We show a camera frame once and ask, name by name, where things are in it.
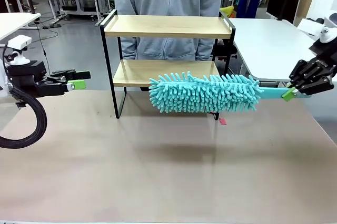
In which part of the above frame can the thin black floor cable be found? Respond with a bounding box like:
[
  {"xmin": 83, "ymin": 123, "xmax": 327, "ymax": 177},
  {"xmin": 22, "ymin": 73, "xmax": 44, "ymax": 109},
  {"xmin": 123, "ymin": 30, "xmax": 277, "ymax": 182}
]
[{"xmin": 36, "ymin": 21, "xmax": 60, "ymax": 74}]

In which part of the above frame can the large white rounded table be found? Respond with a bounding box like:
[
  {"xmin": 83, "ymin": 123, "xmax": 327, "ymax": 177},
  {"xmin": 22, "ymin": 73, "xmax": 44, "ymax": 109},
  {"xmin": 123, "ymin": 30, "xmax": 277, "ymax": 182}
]
[{"xmin": 227, "ymin": 18, "xmax": 327, "ymax": 88}]

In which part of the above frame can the yellow-green chair back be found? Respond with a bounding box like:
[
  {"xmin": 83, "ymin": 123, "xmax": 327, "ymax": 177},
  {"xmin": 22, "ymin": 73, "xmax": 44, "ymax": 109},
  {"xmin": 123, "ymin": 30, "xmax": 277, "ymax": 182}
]
[{"xmin": 219, "ymin": 5, "xmax": 235, "ymax": 18}]

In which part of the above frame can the two-tier wooden black-frame shelf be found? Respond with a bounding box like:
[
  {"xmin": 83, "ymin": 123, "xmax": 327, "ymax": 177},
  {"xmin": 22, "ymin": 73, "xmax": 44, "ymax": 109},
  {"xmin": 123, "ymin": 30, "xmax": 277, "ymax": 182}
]
[{"xmin": 99, "ymin": 9, "xmax": 236, "ymax": 121}]

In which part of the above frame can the black office chair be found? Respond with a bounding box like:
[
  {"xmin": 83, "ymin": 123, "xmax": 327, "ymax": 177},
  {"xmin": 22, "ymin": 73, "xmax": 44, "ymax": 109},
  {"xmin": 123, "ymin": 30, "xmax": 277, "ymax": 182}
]
[{"xmin": 210, "ymin": 42, "xmax": 238, "ymax": 62}]

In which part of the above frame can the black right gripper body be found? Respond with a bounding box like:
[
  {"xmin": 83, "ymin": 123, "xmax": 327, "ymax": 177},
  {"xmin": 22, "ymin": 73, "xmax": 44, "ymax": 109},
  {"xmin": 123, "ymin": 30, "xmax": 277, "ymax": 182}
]
[{"xmin": 289, "ymin": 39, "xmax": 337, "ymax": 96}]

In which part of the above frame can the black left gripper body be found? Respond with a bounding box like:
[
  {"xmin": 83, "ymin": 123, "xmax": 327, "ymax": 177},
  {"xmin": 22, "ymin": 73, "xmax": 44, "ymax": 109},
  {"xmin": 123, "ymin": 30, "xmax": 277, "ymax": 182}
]
[{"xmin": 6, "ymin": 60, "xmax": 67, "ymax": 98}]

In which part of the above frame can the black left arm cable loom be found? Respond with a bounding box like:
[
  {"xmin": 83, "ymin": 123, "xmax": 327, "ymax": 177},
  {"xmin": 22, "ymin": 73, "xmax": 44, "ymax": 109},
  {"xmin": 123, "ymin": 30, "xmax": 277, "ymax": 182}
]
[{"xmin": 0, "ymin": 86, "xmax": 48, "ymax": 149}]

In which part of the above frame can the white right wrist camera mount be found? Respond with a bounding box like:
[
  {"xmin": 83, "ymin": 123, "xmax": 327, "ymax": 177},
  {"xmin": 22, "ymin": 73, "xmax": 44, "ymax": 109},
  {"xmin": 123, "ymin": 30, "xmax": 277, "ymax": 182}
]
[{"xmin": 319, "ymin": 25, "xmax": 337, "ymax": 44}]

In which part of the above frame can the teal chenille duster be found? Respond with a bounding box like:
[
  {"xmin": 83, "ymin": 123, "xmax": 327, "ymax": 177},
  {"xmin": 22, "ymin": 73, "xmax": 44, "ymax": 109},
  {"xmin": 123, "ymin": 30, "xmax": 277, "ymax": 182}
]
[{"xmin": 148, "ymin": 70, "xmax": 312, "ymax": 115}]

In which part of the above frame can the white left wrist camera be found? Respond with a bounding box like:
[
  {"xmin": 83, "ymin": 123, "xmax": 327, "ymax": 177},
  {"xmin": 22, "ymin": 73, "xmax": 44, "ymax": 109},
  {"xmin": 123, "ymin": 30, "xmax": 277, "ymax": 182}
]
[{"xmin": 7, "ymin": 35, "xmax": 33, "ymax": 66}]

